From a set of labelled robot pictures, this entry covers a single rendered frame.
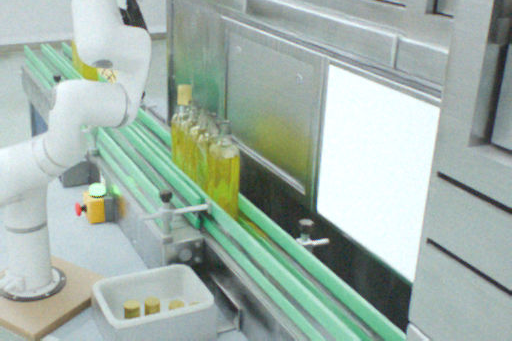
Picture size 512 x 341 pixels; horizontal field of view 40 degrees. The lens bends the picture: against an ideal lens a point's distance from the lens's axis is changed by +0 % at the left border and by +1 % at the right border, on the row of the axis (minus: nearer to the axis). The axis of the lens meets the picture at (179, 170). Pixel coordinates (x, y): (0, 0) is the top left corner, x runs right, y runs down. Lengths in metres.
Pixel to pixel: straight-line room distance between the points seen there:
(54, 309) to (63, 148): 0.42
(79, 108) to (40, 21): 6.26
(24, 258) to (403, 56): 0.89
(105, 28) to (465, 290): 0.81
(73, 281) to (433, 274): 1.10
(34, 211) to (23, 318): 0.23
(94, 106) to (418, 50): 0.56
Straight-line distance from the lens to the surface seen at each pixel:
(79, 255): 1.79
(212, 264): 1.56
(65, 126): 1.25
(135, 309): 1.47
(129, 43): 1.26
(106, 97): 1.28
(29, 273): 1.58
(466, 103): 0.60
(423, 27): 1.21
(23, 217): 1.52
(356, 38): 1.31
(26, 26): 7.48
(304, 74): 1.46
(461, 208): 0.62
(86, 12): 1.26
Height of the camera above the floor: 1.63
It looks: 23 degrees down
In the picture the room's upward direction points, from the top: straight up
